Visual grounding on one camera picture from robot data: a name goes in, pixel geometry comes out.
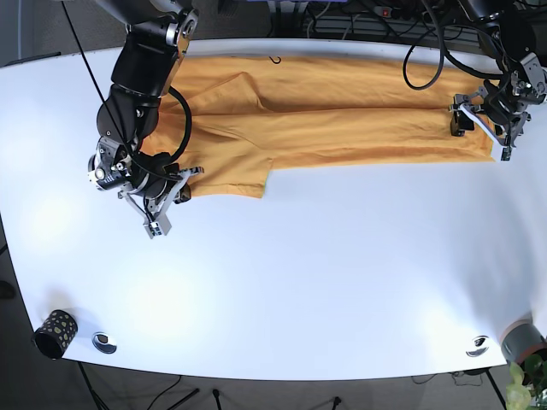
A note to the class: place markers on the black gold-dotted cup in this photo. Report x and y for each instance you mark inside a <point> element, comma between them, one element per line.
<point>53,337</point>

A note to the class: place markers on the grey plant pot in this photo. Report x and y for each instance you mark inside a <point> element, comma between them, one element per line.
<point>521,340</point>

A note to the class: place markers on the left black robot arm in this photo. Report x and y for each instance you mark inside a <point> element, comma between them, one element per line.
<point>506,37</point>

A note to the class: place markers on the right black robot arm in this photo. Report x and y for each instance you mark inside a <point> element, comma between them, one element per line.
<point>157,38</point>

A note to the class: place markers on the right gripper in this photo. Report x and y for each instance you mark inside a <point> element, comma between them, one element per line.
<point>153,197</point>

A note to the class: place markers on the orange yellow T-shirt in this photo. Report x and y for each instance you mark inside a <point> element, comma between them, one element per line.
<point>251,116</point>

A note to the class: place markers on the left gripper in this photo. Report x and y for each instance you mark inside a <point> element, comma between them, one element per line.
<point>469,112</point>

